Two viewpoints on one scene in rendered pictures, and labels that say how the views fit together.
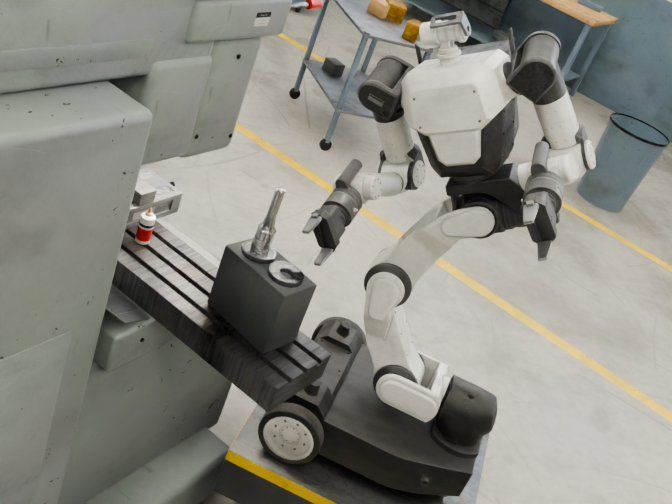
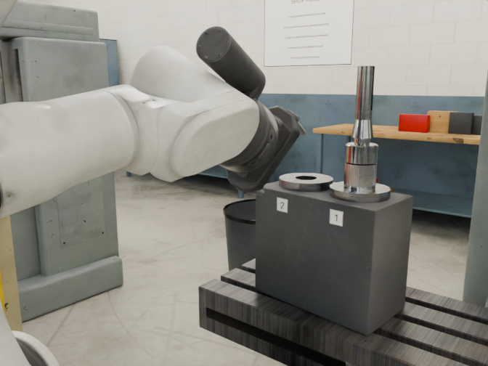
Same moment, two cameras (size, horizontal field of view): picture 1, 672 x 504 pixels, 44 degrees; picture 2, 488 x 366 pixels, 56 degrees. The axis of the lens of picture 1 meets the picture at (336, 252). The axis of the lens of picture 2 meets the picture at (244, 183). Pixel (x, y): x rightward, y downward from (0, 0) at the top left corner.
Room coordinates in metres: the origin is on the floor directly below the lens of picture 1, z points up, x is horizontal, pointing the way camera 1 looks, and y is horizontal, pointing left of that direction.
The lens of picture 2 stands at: (2.46, 0.16, 1.31)
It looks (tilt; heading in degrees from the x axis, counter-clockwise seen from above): 12 degrees down; 193
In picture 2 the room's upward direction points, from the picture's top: straight up
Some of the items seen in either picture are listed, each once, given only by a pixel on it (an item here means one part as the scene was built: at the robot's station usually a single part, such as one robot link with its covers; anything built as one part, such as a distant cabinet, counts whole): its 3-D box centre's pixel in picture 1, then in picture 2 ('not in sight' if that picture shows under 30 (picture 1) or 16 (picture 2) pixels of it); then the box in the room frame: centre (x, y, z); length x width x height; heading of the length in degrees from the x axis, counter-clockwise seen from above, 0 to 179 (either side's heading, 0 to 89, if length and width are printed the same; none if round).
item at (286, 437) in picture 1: (290, 433); not in sight; (1.92, -0.08, 0.50); 0.20 x 0.05 x 0.20; 84
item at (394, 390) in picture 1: (412, 381); not in sight; (2.15, -0.38, 0.68); 0.21 x 0.20 x 0.13; 84
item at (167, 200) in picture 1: (120, 197); not in sight; (1.98, 0.62, 1.01); 0.35 x 0.15 x 0.11; 157
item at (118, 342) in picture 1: (139, 289); not in sight; (1.88, 0.47, 0.82); 0.50 x 0.35 x 0.12; 155
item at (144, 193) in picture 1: (129, 184); not in sight; (2.00, 0.61, 1.05); 0.15 x 0.06 x 0.04; 67
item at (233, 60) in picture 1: (194, 79); not in sight; (1.87, 0.47, 1.47); 0.21 x 0.19 x 0.32; 65
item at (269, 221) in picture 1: (273, 208); (364, 105); (1.77, 0.18, 1.28); 0.03 x 0.03 x 0.11
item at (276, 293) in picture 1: (261, 292); (328, 242); (1.74, 0.14, 1.06); 0.22 x 0.12 x 0.20; 59
